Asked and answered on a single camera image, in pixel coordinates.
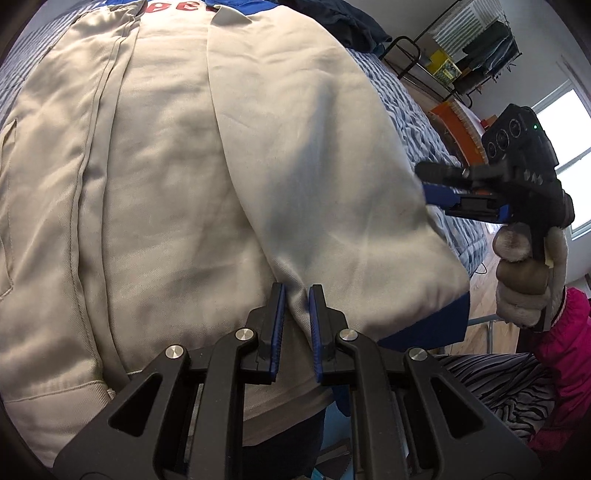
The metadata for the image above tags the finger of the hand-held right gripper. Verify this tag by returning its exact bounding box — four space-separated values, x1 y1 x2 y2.
421 183 512 225
414 161 503 186

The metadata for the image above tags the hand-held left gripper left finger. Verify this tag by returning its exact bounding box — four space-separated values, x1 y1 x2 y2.
53 282 287 480

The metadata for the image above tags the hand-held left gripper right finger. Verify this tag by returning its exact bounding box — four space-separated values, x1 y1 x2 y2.
308 284 541 480

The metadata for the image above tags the beige and blue work jacket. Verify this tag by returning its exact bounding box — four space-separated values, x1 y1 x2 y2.
0 0 472 469

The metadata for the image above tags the person's right forearm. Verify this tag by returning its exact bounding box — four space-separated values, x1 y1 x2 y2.
529 286 591 462

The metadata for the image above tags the black metal clothes rack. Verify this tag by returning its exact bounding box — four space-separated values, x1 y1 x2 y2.
382 0 525 109

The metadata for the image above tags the person's right hand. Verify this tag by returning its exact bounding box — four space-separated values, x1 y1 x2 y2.
490 224 568 330

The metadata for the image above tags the orange basket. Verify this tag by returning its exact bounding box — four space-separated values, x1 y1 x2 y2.
428 102 490 166

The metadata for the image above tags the window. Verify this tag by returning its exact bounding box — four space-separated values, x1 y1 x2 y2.
531 78 591 241

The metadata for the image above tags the yellow box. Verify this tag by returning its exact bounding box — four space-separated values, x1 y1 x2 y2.
427 48 462 84

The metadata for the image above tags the dark hanging garment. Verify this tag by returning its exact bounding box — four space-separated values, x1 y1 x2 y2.
462 21 520 77

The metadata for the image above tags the striped hanging cloth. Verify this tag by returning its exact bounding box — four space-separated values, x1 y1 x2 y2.
431 0 502 44

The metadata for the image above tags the dark blue garment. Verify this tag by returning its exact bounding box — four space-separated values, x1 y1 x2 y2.
281 0 393 51

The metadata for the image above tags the zebra striped cloth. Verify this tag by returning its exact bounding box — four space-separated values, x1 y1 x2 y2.
434 353 561 444

